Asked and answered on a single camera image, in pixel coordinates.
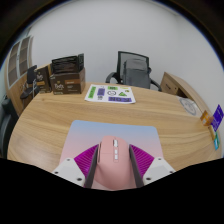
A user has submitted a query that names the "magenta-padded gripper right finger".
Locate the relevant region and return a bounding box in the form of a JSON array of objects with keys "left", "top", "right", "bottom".
[{"left": 128, "top": 143, "right": 176, "bottom": 188}]

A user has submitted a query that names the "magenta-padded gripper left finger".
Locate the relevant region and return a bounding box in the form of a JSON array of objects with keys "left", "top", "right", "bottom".
[{"left": 51, "top": 143, "right": 100, "bottom": 189}]

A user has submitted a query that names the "pink computer mouse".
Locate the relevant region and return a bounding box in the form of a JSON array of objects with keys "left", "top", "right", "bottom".
[{"left": 94, "top": 134, "right": 137, "bottom": 191}]

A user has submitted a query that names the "pink-blue gradient mouse pad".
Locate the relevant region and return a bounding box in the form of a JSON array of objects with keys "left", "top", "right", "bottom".
[{"left": 59, "top": 119, "right": 164, "bottom": 168}]

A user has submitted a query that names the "green packet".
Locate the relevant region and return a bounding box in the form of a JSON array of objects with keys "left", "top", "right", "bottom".
[{"left": 213, "top": 131, "right": 221, "bottom": 151}]

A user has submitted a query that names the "orange-brown cardboard box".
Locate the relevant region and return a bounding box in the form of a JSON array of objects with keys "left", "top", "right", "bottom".
[{"left": 199, "top": 110, "right": 215, "bottom": 126}]

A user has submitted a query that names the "black leather sofa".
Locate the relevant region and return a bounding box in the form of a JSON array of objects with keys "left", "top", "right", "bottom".
[{"left": 0, "top": 96, "right": 19, "bottom": 158}]

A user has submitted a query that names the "purple standing card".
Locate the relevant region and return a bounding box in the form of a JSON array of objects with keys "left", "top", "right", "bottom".
[{"left": 210, "top": 104, "right": 224, "bottom": 133}]

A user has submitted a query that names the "large dark brown cardboard box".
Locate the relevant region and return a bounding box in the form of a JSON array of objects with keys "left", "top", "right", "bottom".
[{"left": 49, "top": 67, "right": 87, "bottom": 96}]

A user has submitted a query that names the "white sticker sheet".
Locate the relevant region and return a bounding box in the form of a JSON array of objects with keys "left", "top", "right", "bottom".
[{"left": 84, "top": 83, "right": 137, "bottom": 105}]

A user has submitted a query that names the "wooden side desk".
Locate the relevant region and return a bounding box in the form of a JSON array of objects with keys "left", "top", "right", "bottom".
[{"left": 160, "top": 71, "right": 204, "bottom": 108}]

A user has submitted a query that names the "small brown cardboard box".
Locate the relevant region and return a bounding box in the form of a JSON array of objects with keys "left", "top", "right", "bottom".
[{"left": 34, "top": 64, "right": 53, "bottom": 94}]

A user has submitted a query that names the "grey backpack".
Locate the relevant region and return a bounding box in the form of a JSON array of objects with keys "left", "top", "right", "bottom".
[{"left": 121, "top": 58, "right": 152, "bottom": 90}]

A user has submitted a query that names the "black visitor chair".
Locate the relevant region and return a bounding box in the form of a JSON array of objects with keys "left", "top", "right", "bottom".
[{"left": 19, "top": 64, "right": 39, "bottom": 101}]

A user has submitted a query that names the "black open-top box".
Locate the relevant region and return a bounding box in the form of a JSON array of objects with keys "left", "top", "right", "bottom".
[{"left": 50, "top": 53, "right": 85, "bottom": 75}]

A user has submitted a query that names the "black mesh office chair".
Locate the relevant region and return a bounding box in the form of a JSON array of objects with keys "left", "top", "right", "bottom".
[{"left": 105, "top": 50, "right": 163, "bottom": 93}]

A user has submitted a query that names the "wooden glass-door cabinet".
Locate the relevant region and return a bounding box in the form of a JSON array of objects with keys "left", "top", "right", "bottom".
[{"left": 3, "top": 35, "right": 36, "bottom": 114}]

